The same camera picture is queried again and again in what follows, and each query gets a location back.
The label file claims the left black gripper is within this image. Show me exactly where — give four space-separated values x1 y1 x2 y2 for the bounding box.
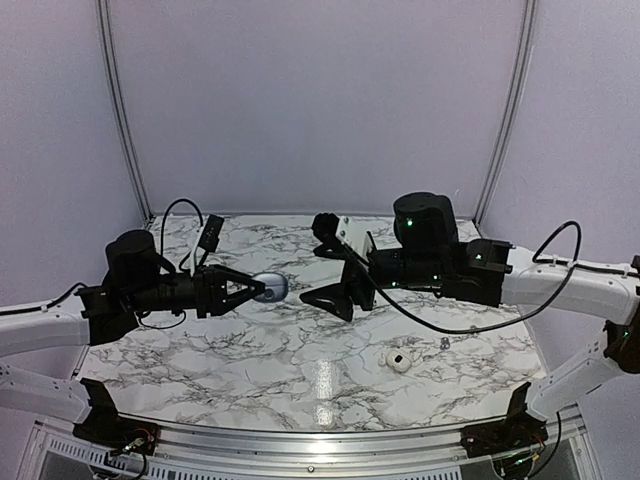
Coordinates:
126 264 265 320

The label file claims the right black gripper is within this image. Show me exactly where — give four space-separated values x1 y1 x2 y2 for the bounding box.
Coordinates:
299 242 446 324

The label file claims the purple earbud charging case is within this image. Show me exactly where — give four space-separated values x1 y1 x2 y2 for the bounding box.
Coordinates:
252 272 289 304

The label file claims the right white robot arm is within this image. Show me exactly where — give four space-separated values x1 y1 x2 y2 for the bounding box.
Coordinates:
300 192 639 448

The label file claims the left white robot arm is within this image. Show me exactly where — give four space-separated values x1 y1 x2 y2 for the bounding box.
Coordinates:
1 230 266 448

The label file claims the white earbud case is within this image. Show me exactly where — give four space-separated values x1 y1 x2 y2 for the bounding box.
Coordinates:
378 351 413 373

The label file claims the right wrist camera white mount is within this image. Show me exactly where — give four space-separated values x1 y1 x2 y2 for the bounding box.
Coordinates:
312 213 374 258

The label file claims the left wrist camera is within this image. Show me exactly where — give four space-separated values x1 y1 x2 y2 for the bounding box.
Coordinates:
198 215 225 253

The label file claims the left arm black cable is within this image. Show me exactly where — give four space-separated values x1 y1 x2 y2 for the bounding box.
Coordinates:
134 198 205 331

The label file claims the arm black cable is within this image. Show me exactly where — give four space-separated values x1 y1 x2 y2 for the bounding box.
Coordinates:
134 198 205 331
344 220 584 334

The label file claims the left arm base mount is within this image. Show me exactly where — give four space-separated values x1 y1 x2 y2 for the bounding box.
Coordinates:
73 413 159 455

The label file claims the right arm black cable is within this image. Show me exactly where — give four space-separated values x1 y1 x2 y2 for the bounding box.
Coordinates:
344 220 584 334

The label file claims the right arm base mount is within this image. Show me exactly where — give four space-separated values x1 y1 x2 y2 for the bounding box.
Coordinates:
460 419 548 458

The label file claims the front aluminium rail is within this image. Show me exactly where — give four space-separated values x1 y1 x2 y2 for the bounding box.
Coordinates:
17 408 601 479

